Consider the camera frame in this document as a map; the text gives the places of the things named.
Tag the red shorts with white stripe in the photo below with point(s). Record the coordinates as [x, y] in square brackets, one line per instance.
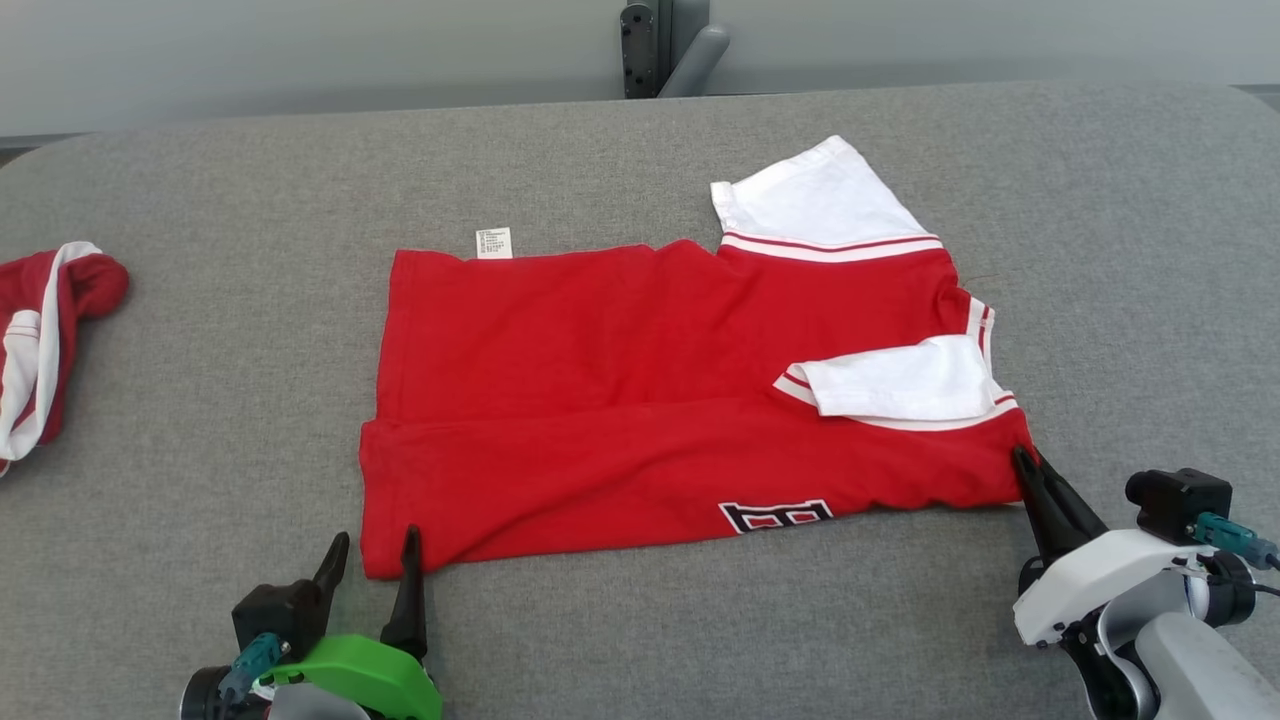
[60, 300]

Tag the wrist black cylinder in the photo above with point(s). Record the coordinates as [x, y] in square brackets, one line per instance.
[1230, 590]
[205, 695]

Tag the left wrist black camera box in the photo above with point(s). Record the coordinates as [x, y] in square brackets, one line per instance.
[280, 610]

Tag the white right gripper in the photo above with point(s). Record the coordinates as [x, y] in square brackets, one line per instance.
[1100, 575]

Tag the grey aluminium frame post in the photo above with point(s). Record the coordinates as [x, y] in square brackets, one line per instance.
[640, 50]

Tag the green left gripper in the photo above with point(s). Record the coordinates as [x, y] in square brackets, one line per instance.
[370, 675]

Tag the right wrist black cylinder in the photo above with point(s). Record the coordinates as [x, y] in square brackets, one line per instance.
[1230, 590]

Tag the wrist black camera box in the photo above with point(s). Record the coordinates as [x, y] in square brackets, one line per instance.
[1175, 500]
[280, 610]

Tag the red white-sleeved T-shirt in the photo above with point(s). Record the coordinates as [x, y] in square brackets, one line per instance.
[600, 380]

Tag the left wrist black cylinder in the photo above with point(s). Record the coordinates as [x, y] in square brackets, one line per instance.
[205, 695]

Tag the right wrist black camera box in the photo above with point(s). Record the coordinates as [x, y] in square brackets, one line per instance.
[1175, 500]

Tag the grey tube brace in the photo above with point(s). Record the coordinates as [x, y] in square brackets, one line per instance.
[695, 58]

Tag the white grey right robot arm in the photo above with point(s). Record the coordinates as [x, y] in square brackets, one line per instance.
[1190, 670]

